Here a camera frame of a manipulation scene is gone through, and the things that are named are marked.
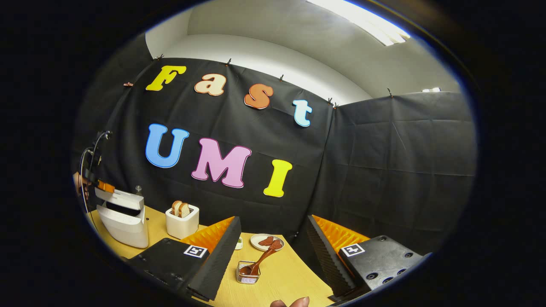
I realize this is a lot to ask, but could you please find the long ceiling light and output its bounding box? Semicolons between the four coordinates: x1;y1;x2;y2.
307;0;411;46

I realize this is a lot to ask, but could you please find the round white plate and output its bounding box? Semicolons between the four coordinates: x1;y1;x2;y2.
250;233;285;252

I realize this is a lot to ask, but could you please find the white rice cooker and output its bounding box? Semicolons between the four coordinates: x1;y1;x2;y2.
95;188;150;249

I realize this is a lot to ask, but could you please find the metal wire chopstick holder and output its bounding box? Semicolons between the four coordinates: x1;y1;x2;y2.
237;261;261;285

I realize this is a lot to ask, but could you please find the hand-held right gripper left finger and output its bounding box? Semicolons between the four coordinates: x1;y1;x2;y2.
128;216;242;301

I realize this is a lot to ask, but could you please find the brown wooden spoon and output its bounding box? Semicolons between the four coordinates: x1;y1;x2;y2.
240;247;277;275

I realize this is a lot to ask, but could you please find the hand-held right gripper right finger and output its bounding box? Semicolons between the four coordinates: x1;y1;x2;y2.
306;214;431;301

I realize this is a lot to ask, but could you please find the white toaster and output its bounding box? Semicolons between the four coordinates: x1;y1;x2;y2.
166;204;200;240

